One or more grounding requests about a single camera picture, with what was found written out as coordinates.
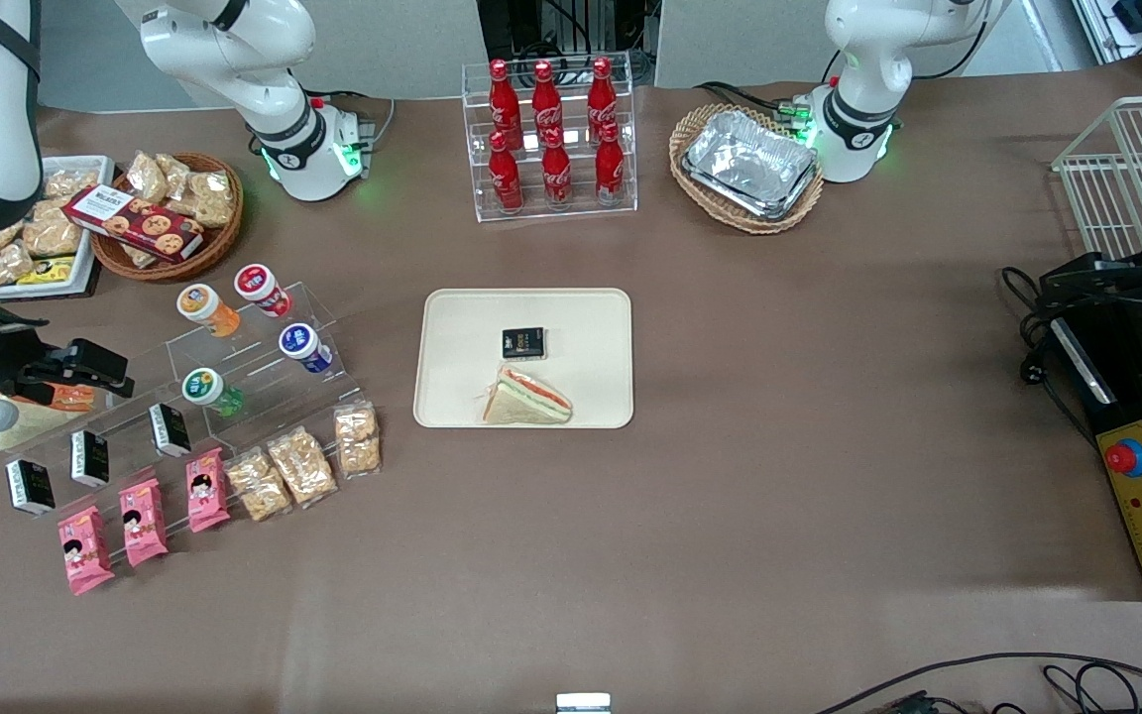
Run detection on red cookie box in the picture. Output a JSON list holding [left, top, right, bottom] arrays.
[[61, 184, 206, 265]]

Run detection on white wire basket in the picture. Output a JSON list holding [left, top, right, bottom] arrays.
[[1051, 93, 1142, 265]]

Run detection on clear acrylic bottle rack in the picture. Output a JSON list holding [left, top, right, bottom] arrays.
[[461, 51, 638, 224]]

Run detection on brown table cover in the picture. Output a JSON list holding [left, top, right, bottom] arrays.
[[0, 55, 1142, 714]]

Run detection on pink snack box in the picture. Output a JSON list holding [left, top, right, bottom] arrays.
[[183, 447, 233, 535], [118, 477, 171, 569], [56, 505, 117, 597]]

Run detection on red cola bottle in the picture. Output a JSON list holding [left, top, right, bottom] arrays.
[[594, 120, 627, 207], [530, 59, 565, 150], [540, 128, 575, 210], [487, 130, 525, 215], [487, 58, 523, 150], [586, 56, 621, 145]]

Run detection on black control box cable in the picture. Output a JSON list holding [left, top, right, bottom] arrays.
[[1000, 264, 1099, 442]]

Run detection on wrapped triangle sandwich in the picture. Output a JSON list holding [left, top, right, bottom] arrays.
[[0, 381, 97, 453], [479, 363, 575, 426]]

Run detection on blue gum bottle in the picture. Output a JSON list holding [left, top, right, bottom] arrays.
[[278, 321, 335, 376]]

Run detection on peanut brittle bag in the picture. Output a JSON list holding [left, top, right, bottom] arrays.
[[333, 401, 384, 481], [266, 425, 340, 510], [223, 447, 293, 524]]

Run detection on yellow snack packet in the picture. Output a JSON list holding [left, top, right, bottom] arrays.
[[15, 255, 77, 288]]

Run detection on red gum bottle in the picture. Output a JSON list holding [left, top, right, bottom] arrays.
[[233, 262, 293, 319]]

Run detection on black cable bundle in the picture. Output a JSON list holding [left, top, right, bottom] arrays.
[[479, 0, 662, 86]]

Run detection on green gum bottle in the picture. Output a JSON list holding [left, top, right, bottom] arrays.
[[181, 366, 246, 420]]

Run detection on wicker basket with foil trays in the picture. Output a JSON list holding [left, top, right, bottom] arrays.
[[668, 103, 826, 236]]

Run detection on aluminium foil tray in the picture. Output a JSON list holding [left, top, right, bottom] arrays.
[[681, 108, 821, 222]]

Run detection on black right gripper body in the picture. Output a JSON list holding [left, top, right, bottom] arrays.
[[0, 281, 68, 400]]

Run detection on white rectangular snack tray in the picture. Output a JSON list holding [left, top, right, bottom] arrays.
[[0, 155, 117, 301]]

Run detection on black tissue pack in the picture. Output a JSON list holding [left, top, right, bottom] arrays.
[[4, 458, 57, 518], [148, 402, 194, 460], [501, 326, 548, 361], [69, 428, 112, 489]]

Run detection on clear acrylic stepped display stand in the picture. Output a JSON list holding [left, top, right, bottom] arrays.
[[0, 281, 367, 556]]

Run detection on beige plastic tray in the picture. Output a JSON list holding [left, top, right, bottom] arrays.
[[412, 287, 635, 430]]

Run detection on orange gum bottle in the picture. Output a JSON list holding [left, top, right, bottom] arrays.
[[175, 283, 243, 339]]

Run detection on round wicker snack basket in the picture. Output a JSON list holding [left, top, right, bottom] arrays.
[[89, 151, 246, 285]]

